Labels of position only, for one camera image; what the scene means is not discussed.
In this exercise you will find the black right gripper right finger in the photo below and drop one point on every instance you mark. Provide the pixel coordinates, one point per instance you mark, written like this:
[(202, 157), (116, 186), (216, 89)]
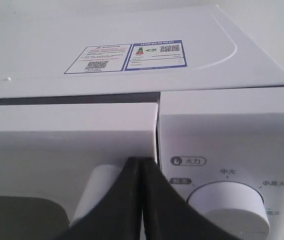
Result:
[(167, 216)]

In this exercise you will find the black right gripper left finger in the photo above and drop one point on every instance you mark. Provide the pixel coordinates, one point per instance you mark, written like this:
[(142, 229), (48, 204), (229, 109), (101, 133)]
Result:
[(118, 214)]

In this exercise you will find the white microwave door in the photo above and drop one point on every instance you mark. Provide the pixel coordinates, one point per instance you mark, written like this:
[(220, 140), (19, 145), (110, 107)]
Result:
[(57, 161)]

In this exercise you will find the white Midea microwave oven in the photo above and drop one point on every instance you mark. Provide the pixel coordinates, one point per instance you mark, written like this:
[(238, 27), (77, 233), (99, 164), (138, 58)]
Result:
[(220, 119)]

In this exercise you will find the white upper power knob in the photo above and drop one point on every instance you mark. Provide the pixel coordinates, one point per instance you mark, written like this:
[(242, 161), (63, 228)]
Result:
[(234, 207)]

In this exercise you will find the blue white label sticker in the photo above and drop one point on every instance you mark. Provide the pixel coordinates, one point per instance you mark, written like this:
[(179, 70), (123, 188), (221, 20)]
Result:
[(141, 56)]

